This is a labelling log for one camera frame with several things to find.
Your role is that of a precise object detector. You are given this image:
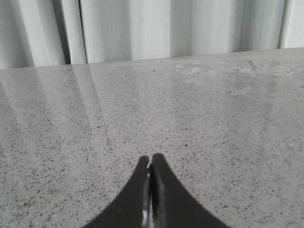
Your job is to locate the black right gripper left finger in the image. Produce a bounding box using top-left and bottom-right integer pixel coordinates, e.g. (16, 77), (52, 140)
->
(85, 156), (150, 228)

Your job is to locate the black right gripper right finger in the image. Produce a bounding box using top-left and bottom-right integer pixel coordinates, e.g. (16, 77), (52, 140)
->
(150, 153), (227, 228)

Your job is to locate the pale green curtain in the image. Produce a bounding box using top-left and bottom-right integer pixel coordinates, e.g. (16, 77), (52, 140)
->
(0, 0), (304, 69)

